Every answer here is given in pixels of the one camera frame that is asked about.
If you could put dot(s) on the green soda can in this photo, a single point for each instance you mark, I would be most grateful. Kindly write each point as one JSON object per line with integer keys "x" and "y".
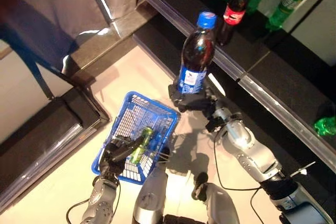
{"x": 141, "y": 145}

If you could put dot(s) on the blue plastic shopping basket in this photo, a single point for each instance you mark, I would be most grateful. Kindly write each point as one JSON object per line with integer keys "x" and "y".
{"x": 136, "y": 113}

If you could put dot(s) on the grey robot leg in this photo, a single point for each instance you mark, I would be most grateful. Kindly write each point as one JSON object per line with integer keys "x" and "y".
{"x": 149, "y": 197}
{"x": 218, "y": 203}

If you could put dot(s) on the grey right robot leg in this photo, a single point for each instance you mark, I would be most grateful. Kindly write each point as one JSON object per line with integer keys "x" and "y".
{"x": 218, "y": 203}

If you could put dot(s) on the dark cola bottle red label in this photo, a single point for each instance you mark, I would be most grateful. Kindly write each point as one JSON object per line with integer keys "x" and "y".
{"x": 233, "y": 11}

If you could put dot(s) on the black glossy gondola base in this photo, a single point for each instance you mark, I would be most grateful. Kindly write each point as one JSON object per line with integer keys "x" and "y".
{"x": 39, "y": 134}

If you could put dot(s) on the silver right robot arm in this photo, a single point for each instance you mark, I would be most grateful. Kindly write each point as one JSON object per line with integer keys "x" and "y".
{"x": 249, "y": 150}

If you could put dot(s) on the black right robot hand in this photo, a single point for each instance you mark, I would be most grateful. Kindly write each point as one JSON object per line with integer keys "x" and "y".
{"x": 191, "y": 102}

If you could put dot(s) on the dark cola bottle blue label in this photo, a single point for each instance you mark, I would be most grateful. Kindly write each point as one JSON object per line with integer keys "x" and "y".
{"x": 195, "y": 58}

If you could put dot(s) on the dark glossy upright panel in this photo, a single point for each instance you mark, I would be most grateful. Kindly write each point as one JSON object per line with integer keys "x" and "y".
{"x": 34, "y": 66}

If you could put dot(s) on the grey left robot leg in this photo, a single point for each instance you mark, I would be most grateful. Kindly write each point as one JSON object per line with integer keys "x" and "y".
{"x": 149, "y": 197}

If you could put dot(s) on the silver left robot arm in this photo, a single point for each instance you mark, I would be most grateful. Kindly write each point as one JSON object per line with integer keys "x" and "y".
{"x": 101, "y": 203}

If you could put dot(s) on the black shelf base plinth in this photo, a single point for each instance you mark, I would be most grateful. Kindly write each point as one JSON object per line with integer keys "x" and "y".
{"x": 162, "y": 45}

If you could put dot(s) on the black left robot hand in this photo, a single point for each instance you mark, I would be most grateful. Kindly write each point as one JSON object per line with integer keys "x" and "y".
{"x": 113, "y": 158}

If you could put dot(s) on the brown fabric curtain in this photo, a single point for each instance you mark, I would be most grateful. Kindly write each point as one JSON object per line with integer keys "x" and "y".
{"x": 52, "y": 3}

